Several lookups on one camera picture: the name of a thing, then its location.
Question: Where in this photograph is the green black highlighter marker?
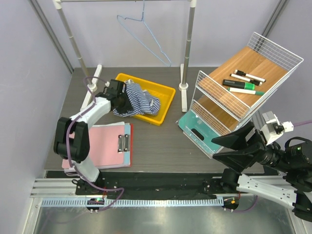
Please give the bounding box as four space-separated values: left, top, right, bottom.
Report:
222 79 255 90

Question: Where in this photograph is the metal clothes rack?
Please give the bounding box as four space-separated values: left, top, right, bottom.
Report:
51 0 197 113

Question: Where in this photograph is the white marker black cap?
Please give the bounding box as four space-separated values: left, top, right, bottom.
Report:
234 69 266 82
230 74 263 86

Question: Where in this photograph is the white marker green cap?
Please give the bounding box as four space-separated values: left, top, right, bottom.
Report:
227 87 265 96

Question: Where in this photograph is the white marker black cap lower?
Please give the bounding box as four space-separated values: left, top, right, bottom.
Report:
230 74 263 86

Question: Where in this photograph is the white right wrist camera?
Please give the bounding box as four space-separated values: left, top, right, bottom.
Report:
260 111 294 145

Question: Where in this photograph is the white marker black cap upper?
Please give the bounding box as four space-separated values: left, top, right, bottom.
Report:
234 69 266 82

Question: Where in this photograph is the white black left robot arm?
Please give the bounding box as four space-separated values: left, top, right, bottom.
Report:
53 76 133 195

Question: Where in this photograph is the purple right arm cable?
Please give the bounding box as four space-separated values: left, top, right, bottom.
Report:
224 119 312 214

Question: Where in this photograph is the white wire shelf rack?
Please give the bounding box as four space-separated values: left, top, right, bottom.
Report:
183 31 304 159

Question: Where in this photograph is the pink clipboard with papers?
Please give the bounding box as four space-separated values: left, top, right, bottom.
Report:
61 121 134 171

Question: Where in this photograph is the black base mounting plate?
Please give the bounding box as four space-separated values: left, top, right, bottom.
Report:
72 169 240 200

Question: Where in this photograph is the light blue wire hanger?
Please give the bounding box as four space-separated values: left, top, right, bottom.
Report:
116 0 172 67

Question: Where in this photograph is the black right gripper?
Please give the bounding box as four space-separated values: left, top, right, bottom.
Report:
209 119 292 171

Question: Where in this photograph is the teal box with handle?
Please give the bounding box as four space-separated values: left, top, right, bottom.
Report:
177 111 222 158

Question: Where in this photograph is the white slotted cable duct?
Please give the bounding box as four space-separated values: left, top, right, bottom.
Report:
41 197 224 208

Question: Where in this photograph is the blue white striped tank top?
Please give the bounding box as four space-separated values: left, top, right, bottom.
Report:
115 79 161 117

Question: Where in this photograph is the yellow plastic tray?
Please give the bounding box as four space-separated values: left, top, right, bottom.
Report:
113 73 176 126

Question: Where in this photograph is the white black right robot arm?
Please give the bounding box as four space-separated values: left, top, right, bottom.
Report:
212 121 312 222

